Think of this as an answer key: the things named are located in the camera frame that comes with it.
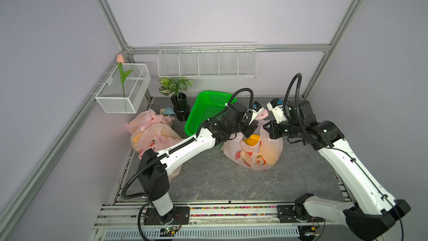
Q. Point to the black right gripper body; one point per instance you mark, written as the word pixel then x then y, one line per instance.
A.
pixel 283 129

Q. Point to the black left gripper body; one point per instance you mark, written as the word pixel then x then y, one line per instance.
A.
pixel 243 128

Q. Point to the orange banana bunch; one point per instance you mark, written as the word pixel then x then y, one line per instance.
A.
pixel 253 140

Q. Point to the plain pink plastic bag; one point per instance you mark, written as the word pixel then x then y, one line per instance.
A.
pixel 260 157

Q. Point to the pink peach printed bag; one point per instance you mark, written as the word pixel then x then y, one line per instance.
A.
pixel 159 143

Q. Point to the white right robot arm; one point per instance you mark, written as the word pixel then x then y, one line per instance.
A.
pixel 372 210

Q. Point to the green plastic basket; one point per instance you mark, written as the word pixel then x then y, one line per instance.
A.
pixel 207 104

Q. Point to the black ceramic vase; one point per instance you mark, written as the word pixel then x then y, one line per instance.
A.
pixel 181 107

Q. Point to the green variegated artificial plant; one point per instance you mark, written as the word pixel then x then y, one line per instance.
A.
pixel 174 87

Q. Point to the artificial pink tulip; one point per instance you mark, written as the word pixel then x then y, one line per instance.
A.
pixel 123 74

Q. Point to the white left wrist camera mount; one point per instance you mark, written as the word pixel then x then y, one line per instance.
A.
pixel 257 112

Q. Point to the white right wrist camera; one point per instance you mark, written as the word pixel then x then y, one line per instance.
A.
pixel 276 107

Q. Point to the white wire wall shelf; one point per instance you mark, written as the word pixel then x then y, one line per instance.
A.
pixel 208 60

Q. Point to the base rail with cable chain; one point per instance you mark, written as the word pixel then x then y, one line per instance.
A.
pixel 197 221

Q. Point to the white wire wall basket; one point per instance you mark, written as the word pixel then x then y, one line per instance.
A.
pixel 110 95

